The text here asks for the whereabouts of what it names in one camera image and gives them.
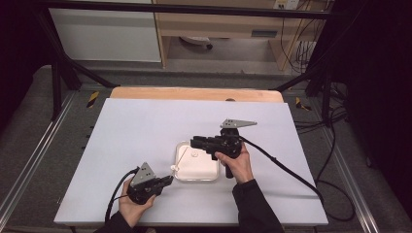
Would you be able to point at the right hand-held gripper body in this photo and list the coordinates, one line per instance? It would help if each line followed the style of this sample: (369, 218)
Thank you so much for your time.
(228, 144)

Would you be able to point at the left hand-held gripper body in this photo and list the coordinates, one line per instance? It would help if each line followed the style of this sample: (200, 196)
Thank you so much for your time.
(142, 192)

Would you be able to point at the small white bead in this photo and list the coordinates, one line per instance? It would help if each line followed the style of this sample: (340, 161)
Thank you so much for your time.
(174, 167)

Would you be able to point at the square metal tray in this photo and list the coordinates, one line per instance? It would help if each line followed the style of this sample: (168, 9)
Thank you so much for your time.
(200, 168)

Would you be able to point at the person's left hand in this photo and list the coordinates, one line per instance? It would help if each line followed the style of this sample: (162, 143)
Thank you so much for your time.
(131, 212)

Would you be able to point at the person's right hand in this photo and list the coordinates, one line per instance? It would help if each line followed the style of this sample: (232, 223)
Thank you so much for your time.
(241, 166)

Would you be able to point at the wooden table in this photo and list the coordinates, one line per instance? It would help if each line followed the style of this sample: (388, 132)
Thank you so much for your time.
(194, 93)

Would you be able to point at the yellow black tape strip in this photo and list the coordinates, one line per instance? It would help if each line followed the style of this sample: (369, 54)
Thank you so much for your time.
(93, 99)
(302, 104)

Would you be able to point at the chair base with caster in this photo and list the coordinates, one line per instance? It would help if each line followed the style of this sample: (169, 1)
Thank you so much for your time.
(196, 40)

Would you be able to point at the light wooden desk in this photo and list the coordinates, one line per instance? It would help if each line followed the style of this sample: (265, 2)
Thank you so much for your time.
(220, 22)

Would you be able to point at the white cabinet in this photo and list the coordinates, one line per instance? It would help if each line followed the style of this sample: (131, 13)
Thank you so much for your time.
(103, 35)

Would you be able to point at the white power strip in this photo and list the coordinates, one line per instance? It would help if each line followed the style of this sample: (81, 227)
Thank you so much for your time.
(286, 4)

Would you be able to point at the dark curtain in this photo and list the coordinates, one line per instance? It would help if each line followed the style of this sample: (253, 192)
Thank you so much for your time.
(382, 81)
(16, 48)

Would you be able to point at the aluminium floor rail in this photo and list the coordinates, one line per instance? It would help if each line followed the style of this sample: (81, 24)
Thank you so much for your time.
(35, 152)
(351, 184)

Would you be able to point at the black metal frame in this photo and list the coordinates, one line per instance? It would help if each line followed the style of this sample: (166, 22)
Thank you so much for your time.
(194, 9)

